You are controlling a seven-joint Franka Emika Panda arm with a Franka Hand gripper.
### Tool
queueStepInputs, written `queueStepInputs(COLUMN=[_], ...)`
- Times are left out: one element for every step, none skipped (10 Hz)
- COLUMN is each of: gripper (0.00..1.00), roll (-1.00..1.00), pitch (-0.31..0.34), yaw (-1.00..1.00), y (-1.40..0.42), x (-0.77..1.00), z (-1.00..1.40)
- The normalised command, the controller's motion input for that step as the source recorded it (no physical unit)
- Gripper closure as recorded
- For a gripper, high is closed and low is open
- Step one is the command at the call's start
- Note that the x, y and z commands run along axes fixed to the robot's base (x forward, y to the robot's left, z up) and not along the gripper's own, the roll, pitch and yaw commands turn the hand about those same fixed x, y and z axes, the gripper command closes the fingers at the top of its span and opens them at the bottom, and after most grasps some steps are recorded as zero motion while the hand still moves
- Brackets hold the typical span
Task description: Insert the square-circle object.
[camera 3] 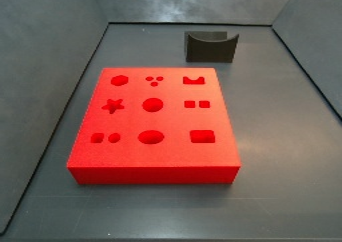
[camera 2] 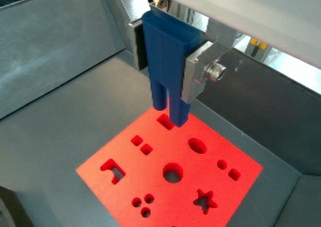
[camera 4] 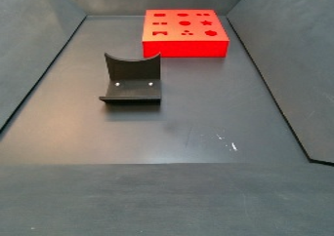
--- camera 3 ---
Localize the red foam shape-sorter block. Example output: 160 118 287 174
67 67 240 184

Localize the black curved foam holder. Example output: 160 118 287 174
184 31 239 63

